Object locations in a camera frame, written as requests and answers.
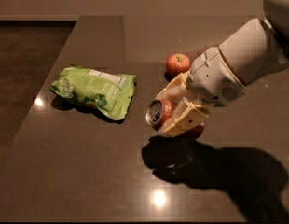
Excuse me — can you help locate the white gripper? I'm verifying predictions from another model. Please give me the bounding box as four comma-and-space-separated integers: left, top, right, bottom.
156, 47, 246, 138

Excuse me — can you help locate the red apple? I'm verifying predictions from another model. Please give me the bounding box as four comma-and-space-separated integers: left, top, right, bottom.
166, 53, 191, 77

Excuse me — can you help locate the red coke can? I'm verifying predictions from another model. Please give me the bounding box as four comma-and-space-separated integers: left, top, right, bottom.
145, 98, 205, 140

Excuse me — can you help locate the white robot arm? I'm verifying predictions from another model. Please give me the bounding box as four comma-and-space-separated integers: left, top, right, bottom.
157, 0, 289, 137

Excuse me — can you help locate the green chip bag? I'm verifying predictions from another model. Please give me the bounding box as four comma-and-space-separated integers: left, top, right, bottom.
50, 64, 136, 121

